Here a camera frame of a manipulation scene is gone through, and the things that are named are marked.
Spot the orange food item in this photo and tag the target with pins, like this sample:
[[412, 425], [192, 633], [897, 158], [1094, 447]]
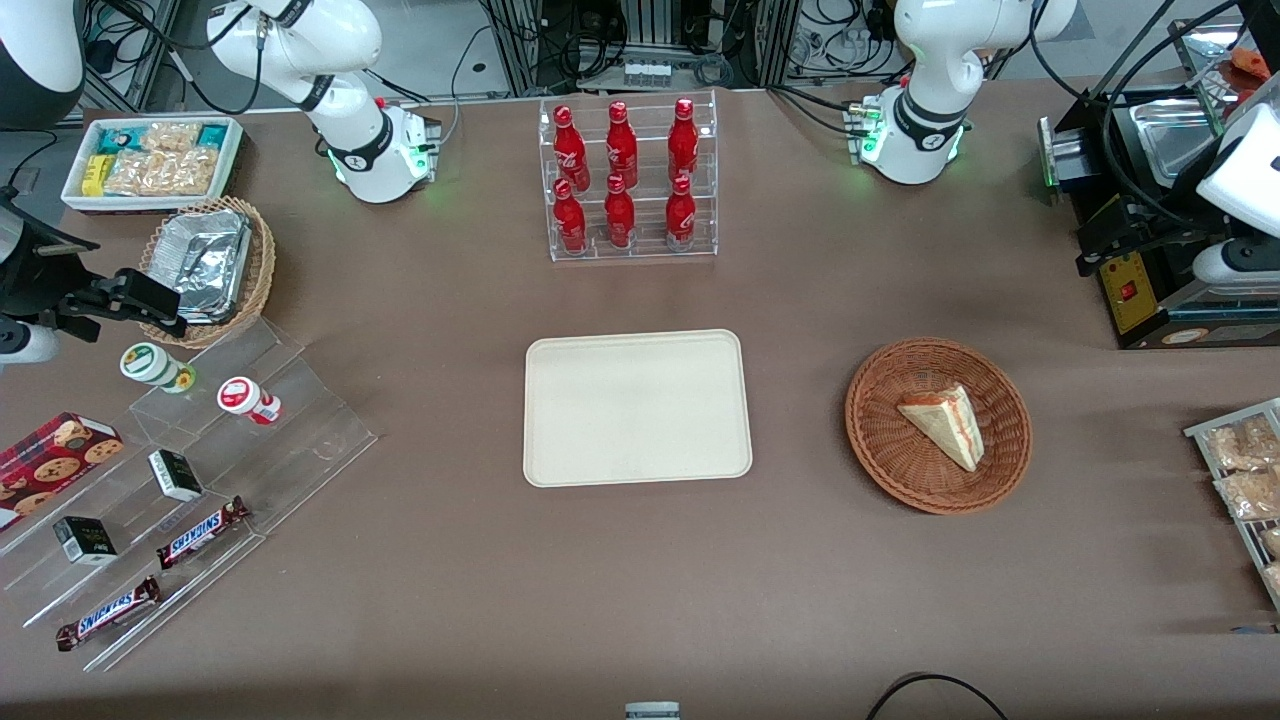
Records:
[[1250, 63]]

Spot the clear acrylic stepped display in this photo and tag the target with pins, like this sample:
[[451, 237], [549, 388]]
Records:
[[300, 430]]

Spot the round brown wicker basket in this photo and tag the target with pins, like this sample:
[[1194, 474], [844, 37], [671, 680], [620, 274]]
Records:
[[885, 440]]

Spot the yellow snack pack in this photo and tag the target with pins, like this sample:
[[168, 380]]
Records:
[[97, 175]]

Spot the small clear cracker bag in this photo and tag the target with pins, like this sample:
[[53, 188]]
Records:
[[170, 135]]

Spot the red lidded yogurt cup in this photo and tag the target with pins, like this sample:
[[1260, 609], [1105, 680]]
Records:
[[242, 396]]

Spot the clear bag of crackers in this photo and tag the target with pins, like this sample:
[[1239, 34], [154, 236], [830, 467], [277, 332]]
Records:
[[1274, 580], [1250, 493], [1240, 442], [1270, 542]]

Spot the teal snack pack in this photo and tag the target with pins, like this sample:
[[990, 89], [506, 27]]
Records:
[[122, 138], [211, 136]]

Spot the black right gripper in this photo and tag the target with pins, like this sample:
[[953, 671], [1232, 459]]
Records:
[[32, 282]]

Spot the green lidded yogurt cup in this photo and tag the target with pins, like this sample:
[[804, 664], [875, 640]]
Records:
[[150, 363]]

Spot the black countertop machine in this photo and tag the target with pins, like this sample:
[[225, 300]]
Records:
[[1130, 300]]

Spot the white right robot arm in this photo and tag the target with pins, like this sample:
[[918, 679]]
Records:
[[350, 100]]

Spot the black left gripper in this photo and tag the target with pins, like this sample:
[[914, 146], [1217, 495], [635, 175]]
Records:
[[1158, 216]]

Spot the small grey box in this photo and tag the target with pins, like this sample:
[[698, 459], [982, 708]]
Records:
[[652, 711]]

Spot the aluminium foil container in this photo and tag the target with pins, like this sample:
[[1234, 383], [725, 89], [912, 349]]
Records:
[[205, 265]]

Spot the cream rectangular plastic tray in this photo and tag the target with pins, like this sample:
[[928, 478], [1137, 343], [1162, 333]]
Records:
[[637, 410]]

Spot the oval wicker basket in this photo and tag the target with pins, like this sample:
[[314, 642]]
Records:
[[262, 260]]

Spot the brown Snickers bar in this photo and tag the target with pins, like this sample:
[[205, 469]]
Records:
[[203, 532], [108, 613]]

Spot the large clear cracker bag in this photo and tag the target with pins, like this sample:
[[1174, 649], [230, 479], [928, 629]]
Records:
[[165, 172]]

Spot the aluminium frame rack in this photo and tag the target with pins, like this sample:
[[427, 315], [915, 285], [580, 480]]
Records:
[[650, 40]]

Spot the triangular sandwich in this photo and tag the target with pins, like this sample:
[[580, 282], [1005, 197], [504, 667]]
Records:
[[945, 425]]

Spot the small black carton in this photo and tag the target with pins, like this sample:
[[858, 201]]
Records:
[[176, 476], [85, 540]]

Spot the red cookie box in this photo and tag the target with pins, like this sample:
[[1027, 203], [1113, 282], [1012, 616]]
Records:
[[50, 465]]

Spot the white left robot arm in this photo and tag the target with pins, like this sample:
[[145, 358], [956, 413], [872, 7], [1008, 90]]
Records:
[[930, 80]]

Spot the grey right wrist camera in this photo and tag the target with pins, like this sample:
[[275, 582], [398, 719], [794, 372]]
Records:
[[25, 343]]

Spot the white rectangular snack bin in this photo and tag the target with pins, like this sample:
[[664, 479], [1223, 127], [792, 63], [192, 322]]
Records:
[[232, 160]]

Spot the red cola bottle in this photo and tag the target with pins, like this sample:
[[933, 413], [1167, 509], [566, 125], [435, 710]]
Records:
[[621, 148], [680, 216], [619, 215], [570, 150], [570, 222], [683, 142]]

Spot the clear acrylic bottle rack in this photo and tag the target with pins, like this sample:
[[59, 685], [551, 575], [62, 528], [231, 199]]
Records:
[[652, 215]]

